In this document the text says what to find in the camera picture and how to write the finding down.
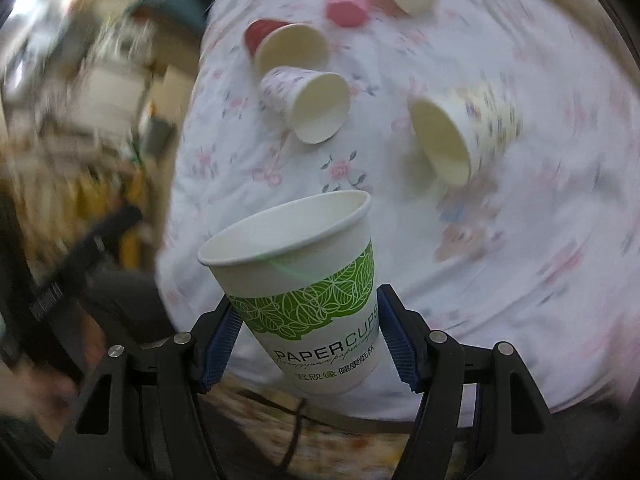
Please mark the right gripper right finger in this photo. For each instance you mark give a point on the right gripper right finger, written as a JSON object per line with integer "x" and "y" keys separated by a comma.
{"x": 484, "y": 394}

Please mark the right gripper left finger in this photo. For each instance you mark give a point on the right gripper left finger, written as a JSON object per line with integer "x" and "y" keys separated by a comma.
{"x": 139, "y": 416}

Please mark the green leaf paper cup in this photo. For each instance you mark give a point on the green leaf paper cup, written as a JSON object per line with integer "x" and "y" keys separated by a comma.
{"x": 301, "y": 276}

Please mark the colourful pattern paper cup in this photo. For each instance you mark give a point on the colourful pattern paper cup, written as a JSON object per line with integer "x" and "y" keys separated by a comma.
{"x": 464, "y": 130}

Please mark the panda pattern paper cup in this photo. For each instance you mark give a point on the panda pattern paper cup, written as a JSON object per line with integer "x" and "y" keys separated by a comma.
{"x": 313, "y": 104}

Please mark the red paper cup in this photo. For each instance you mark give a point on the red paper cup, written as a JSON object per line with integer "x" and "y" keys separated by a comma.
{"x": 273, "y": 43}

